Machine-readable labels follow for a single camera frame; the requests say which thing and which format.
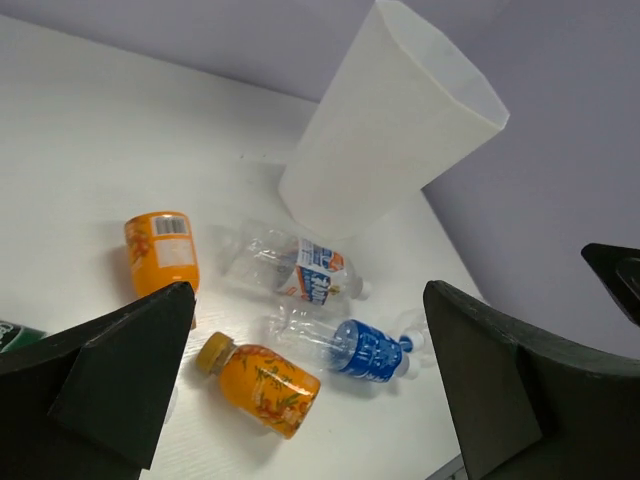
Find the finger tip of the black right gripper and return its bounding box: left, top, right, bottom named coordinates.
left=581, top=243, right=639, bottom=325

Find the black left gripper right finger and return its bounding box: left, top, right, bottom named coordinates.
left=423, top=280, right=639, bottom=479

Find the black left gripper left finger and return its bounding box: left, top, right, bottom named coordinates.
left=1, top=282, right=196, bottom=471

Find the clear plastic bottle white cap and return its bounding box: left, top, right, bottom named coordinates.
left=397, top=309, right=437, bottom=368

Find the clear bottle blue label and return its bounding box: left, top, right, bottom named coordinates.
left=264, top=303, right=420, bottom=383

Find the clear bottle orange-blue label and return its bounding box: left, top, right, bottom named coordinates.
left=220, top=220, right=372, bottom=307

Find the white translucent plastic bin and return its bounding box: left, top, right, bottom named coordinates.
left=279, top=1, right=509, bottom=240

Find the green plastic bottle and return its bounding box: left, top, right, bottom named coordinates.
left=0, top=321, right=48, bottom=353

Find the orange juice bottle with barcode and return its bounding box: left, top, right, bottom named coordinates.
left=124, top=211, right=200, bottom=297

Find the orange juice bottle yellow cap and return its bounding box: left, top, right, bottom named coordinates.
left=195, top=332, right=321, bottom=439

